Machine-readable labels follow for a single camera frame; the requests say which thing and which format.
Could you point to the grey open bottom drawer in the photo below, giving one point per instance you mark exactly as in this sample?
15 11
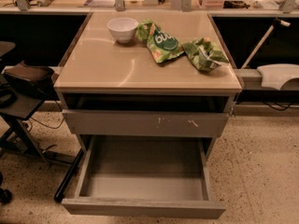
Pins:
132 176

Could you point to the black bag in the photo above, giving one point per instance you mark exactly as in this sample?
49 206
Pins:
33 81

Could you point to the crumpled green snack bag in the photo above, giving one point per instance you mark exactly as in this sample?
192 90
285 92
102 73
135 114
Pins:
204 55

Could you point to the white bowl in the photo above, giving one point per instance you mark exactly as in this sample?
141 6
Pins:
122 29

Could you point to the grey middle drawer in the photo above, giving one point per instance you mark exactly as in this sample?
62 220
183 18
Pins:
145 123

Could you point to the green chip bag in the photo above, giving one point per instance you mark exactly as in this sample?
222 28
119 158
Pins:
162 46

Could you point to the grey drawer cabinet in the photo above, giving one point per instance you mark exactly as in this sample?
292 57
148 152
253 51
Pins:
102 74

